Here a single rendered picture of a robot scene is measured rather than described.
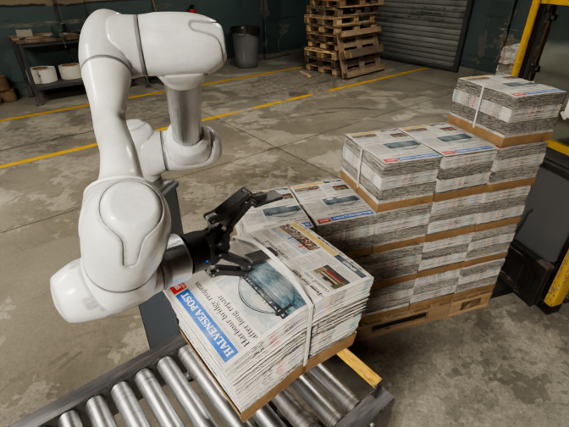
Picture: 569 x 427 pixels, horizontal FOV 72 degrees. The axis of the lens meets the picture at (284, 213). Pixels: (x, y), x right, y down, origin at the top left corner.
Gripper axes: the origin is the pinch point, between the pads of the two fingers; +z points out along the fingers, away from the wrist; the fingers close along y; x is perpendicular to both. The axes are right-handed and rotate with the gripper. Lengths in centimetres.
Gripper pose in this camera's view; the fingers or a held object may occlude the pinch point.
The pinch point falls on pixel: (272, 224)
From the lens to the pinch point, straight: 83.1
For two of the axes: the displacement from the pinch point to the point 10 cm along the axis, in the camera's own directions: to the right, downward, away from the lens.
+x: 6.3, 4.4, -6.4
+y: -0.8, 8.6, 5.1
